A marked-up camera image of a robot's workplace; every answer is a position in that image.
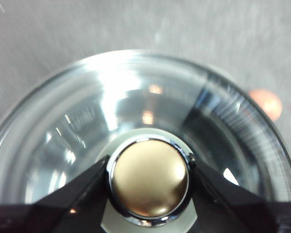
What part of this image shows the glass lid with green knob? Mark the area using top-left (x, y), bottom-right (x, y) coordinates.
top-left (0, 49), bottom-right (291, 233)

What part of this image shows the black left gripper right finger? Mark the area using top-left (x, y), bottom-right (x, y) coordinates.
top-left (188, 155), bottom-right (291, 233)

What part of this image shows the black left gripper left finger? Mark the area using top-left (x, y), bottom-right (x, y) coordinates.
top-left (0, 155), bottom-right (113, 233)

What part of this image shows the brown egg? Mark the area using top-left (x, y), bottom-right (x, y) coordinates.
top-left (248, 88), bottom-right (283, 120)

